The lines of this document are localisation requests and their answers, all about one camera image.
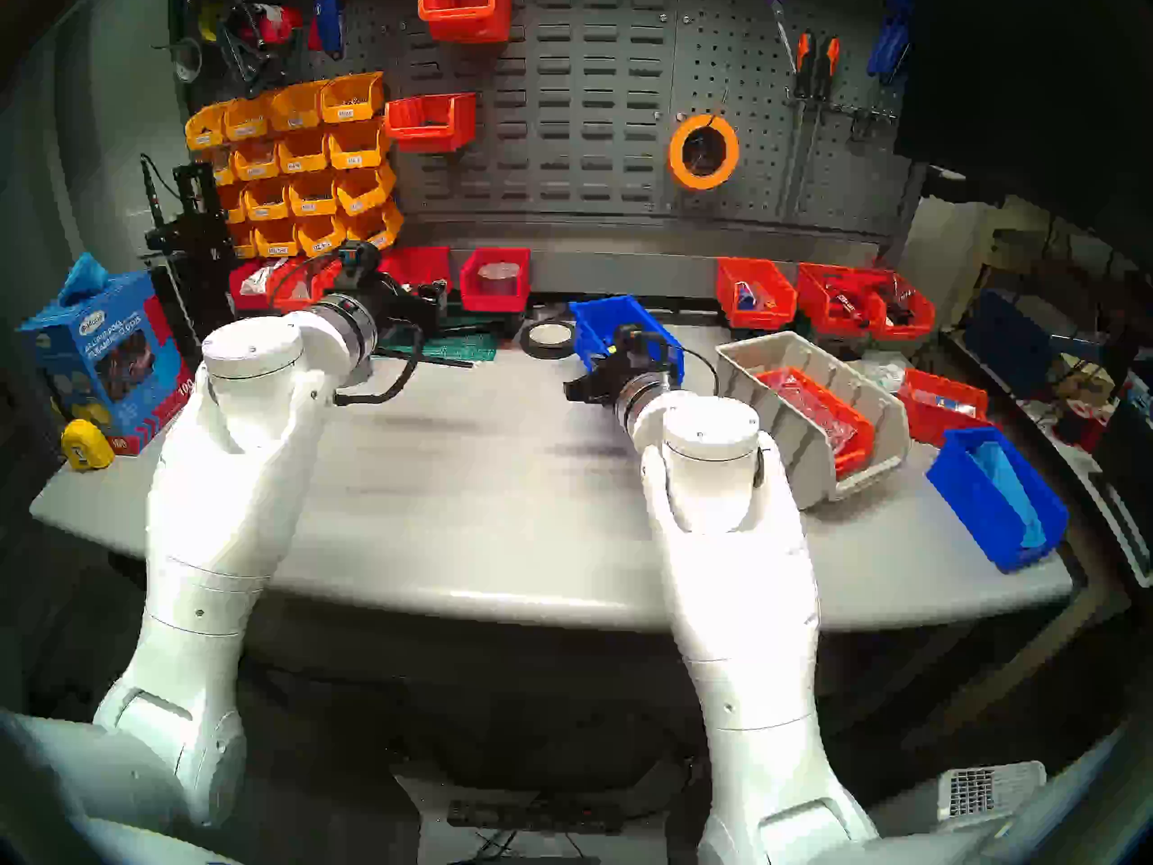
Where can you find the small cardboard box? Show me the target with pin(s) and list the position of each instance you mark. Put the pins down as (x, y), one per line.
(1085, 381)

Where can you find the grey pegboard with hand tools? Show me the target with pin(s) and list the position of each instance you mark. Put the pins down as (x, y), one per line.
(757, 196)

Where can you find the grey pegboard with yellow bins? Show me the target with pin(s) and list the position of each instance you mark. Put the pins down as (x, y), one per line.
(369, 25)

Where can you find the red bin with white bag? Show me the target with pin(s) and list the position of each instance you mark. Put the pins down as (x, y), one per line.
(248, 303)

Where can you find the black power strip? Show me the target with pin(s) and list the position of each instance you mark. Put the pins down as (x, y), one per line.
(513, 816)

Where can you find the yellow bin labelled M3X6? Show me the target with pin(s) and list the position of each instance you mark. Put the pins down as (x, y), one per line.
(349, 104)

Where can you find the clear bag of red parts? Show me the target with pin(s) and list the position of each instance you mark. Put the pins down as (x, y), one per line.
(811, 404)

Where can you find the large blue storage bin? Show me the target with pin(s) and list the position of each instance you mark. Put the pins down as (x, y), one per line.
(590, 332)

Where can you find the empty orange wall bin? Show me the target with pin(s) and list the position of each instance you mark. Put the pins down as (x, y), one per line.
(459, 21)

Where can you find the small yellow parts bin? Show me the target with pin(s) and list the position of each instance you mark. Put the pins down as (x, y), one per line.
(234, 207)
(221, 165)

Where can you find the metal hook rack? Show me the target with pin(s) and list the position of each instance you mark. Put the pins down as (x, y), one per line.
(878, 113)

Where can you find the white wall switch plate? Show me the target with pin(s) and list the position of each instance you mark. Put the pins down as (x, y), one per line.
(135, 234)

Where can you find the orange masking tape roll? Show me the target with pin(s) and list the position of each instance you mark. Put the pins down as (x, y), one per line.
(677, 160)

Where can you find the white vented appliance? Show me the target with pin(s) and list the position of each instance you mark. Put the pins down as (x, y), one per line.
(986, 789)

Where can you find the yellow bin labelled M3-4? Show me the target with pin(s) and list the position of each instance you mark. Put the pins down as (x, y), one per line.
(358, 150)

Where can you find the yellow bin labelled M4X4X6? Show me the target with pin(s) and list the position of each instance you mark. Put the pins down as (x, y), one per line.
(257, 162)

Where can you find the green cutting mat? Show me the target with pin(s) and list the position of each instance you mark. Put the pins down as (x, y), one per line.
(477, 348)

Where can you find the orange bin holding plastic bag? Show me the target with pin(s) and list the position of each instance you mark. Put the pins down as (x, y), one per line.
(860, 449)

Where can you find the yellow tape measure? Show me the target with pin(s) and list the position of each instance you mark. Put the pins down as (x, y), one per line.
(86, 446)

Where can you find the yellow bin labelled M4-0.7 HEX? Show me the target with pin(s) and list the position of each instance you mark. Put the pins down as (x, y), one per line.
(383, 223)

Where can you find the red bin holding tape roll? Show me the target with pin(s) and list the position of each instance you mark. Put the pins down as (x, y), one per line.
(495, 304)

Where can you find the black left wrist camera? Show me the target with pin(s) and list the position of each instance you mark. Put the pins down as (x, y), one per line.
(358, 258)

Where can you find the black hand tool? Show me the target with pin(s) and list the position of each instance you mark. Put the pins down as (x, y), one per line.
(901, 303)

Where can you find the yellow bin labelled M3X8 BAD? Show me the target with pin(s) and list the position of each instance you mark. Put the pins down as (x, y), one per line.
(248, 120)

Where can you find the black monitor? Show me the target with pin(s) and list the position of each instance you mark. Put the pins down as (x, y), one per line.
(1009, 79)

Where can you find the blue microfibre cloth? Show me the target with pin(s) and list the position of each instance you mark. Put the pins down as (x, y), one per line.
(1013, 494)

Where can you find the yellow bin labelled M3-12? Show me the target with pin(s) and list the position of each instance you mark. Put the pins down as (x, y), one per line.
(264, 205)

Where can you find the blue and white card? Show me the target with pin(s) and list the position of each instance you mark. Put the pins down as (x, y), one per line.
(946, 402)

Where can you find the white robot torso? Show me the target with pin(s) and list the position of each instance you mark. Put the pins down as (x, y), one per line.
(919, 845)

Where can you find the black carabiner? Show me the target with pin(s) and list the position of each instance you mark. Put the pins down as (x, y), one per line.
(853, 126)

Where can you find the grey louvered wall panel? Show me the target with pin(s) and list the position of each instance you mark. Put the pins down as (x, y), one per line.
(585, 106)

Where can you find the black marker pen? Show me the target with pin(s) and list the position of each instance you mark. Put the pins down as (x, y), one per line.
(513, 325)

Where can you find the blue cloth in box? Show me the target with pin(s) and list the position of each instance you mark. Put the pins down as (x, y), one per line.
(83, 282)

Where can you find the yellow bin labelled M2.5-8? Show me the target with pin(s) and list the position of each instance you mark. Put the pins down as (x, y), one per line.
(243, 244)

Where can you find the red bin with clear bag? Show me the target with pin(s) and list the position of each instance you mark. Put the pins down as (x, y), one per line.
(281, 303)

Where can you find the long black plastic strip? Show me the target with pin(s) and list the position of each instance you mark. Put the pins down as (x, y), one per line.
(450, 361)

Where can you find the white plastic bag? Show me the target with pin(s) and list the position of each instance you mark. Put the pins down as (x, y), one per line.
(255, 280)

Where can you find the dark blue storage crate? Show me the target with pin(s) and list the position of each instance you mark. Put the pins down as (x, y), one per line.
(1000, 327)

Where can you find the hanging grey tape roll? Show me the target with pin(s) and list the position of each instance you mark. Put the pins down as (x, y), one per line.
(177, 61)

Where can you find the orange wall bin with contents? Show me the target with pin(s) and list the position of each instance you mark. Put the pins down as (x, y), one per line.
(423, 135)

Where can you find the yellow bin labelled M3-8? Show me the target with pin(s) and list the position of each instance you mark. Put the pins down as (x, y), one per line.
(311, 201)

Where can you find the yellow bin labelled M2.5-5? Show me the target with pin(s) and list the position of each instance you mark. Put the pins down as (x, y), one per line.
(322, 239)

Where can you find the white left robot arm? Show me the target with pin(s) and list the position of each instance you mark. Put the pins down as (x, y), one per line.
(225, 512)

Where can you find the red thread spool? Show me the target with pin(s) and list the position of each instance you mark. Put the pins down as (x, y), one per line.
(1072, 422)

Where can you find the yellow bin labelled M2.5-6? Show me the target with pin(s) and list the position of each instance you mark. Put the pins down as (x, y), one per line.
(275, 244)

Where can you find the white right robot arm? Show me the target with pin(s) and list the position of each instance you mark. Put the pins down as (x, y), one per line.
(739, 557)

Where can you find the blue cleaning cloths box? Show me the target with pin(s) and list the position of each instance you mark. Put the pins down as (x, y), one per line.
(108, 368)

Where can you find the clear plastic bag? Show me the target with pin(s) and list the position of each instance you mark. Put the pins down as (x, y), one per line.
(304, 285)

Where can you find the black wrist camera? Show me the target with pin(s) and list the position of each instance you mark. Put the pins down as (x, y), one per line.
(358, 258)
(635, 342)

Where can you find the white Kimtech wipes box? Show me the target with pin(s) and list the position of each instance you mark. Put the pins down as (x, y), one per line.
(842, 336)

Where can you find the blue capped glue bottle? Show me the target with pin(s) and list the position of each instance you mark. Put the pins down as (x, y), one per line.
(743, 294)

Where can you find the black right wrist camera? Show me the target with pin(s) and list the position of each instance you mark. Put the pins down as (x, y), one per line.
(635, 342)

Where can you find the orange bin with blue card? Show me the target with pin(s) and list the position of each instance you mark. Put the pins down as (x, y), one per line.
(928, 422)

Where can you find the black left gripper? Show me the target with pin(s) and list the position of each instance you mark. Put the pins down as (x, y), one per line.
(401, 300)

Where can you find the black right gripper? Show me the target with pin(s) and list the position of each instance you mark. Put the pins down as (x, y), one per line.
(612, 384)

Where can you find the blue bin holding cloth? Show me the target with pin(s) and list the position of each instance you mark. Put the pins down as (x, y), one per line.
(964, 503)

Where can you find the grey duct tape roll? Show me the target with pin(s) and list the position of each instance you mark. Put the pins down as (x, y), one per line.
(358, 374)
(498, 282)

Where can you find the clear packet with green print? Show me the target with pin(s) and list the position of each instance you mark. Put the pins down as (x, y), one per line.
(878, 369)

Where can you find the black metal stand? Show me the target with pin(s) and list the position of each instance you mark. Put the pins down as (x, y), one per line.
(194, 232)

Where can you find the red bin with card pack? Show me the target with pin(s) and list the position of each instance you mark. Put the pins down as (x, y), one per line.
(423, 259)

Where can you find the blue spring clamps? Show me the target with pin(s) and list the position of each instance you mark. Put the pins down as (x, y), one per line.
(892, 43)

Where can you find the yellow bin labelled M4-6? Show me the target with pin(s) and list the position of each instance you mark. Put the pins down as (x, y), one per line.
(300, 156)

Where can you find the yellow bin labelled M3-6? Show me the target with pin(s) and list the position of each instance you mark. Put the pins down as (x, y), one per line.
(365, 195)

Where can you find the large grey storage bin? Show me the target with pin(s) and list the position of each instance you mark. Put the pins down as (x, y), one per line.
(887, 413)

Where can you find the black tape roll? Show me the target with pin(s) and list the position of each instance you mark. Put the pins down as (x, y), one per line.
(531, 348)

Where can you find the red threadlocker package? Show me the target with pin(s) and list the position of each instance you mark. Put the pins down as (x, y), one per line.
(847, 309)

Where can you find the yellow tape roll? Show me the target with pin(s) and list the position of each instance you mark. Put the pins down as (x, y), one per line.
(207, 21)

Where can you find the orange bin with glue bottles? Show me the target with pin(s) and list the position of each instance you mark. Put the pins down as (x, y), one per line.
(734, 286)

